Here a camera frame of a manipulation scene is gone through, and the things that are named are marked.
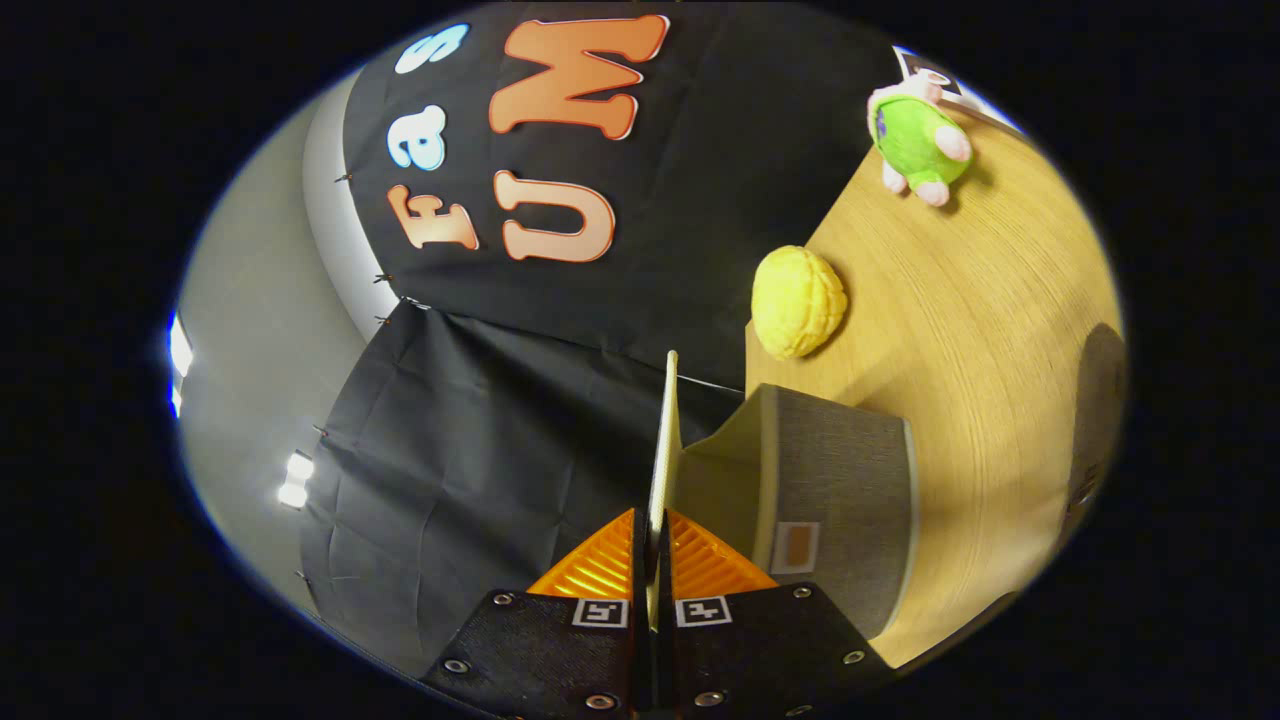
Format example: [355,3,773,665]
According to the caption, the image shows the white book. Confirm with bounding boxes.
[893,45,1023,133]

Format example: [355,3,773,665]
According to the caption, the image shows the large ceiling light panel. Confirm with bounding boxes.
[165,308,197,421]

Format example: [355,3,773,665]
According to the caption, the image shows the grey fabric storage box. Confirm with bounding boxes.
[648,350,919,641]

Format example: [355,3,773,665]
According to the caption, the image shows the green and pink plush toy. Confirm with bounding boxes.
[866,75,974,208]

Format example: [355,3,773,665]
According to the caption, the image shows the small ceiling light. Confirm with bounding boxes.
[276,450,317,511]

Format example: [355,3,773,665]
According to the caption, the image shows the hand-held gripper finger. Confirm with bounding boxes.
[656,507,898,720]
[420,507,657,720]

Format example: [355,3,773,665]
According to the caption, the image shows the yellow plush bread toy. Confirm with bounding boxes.
[751,245,849,361]

